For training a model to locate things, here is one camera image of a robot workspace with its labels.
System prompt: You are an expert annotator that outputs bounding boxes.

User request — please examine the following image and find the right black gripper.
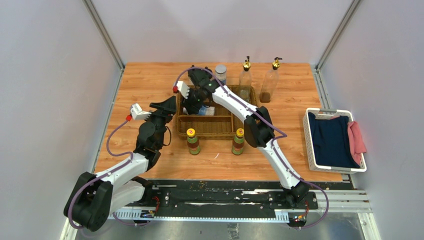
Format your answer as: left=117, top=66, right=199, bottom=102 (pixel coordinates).
left=181, top=86, right=205, bottom=114

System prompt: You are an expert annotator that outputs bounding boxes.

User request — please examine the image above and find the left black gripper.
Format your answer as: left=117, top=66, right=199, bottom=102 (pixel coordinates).
left=141, top=96, right=176, bottom=149

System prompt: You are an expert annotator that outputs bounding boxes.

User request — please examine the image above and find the silver-lid pepper jar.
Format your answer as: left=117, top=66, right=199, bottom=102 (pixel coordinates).
left=198, top=105, right=215, bottom=116
left=214, top=64, right=227, bottom=85

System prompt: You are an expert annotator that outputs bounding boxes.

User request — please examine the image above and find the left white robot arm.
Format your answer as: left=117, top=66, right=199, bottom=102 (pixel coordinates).
left=63, top=96, right=177, bottom=232

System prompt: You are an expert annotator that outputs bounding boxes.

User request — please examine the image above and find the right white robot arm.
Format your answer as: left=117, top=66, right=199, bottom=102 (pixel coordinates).
left=173, top=66, right=309, bottom=209

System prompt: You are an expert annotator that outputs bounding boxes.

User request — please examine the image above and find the left green sauce bottle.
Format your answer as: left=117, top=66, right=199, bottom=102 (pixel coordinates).
left=186, top=128, right=201, bottom=155

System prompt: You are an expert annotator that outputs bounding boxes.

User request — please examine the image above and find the green sauce bottle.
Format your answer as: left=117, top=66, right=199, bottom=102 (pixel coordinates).
left=231, top=128, right=245, bottom=155
left=186, top=128, right=201, bottom=155

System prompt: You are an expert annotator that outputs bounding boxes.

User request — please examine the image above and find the right green sauce bottle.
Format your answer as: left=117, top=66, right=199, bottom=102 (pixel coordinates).
left=231, top=128, right=245, bottom=155

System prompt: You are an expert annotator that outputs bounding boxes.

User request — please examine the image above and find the white plastic perforated basket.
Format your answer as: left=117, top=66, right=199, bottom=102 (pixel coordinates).
left=302, top=107, right=367, bottom=174

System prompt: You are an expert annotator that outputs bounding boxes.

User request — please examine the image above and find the dark blue cloth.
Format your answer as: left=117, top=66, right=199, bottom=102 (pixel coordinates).
left=308, top=112, right=360, bottom=169

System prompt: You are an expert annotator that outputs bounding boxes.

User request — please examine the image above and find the pink cloth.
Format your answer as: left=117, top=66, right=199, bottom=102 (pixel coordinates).
left=347, top=121, right=367, bottom=157

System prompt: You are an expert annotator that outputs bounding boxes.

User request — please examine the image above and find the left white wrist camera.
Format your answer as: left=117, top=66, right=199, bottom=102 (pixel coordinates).
left=125, top=103, right=152, bottom=122

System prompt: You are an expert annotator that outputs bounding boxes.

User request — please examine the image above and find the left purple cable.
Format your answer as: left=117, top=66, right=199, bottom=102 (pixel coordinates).
left=67, top=119, right=134, bottom=230

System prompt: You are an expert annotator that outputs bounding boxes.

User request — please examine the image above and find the purple cable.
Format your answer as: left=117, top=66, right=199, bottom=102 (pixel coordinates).
left=173, top=66, right=330, bottom=230
left=67, top=119, right=134, bottom=230

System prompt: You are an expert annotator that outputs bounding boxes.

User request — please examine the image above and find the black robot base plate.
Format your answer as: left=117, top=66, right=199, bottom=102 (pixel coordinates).
left=128, top=179, right=318, bottom=220

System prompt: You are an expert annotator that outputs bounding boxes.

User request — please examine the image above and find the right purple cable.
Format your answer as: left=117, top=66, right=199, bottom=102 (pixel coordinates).
left=173, top=66, right=330, bottom=230

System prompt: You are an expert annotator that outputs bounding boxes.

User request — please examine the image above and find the left aluminium frame post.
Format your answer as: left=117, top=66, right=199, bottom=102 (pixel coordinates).
left=82, top=0, right=125, bottom=72

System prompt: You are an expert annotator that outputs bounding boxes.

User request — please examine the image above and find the aluminium frame post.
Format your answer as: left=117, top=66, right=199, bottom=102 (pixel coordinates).
left=315, top=0, right=363, bottom=72
left=82, top=0, right=125, bottom=72

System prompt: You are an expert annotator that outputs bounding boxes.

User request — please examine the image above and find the right aluminium frame post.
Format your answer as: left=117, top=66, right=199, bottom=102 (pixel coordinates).
left=315, top=0, right=363, bottom=72

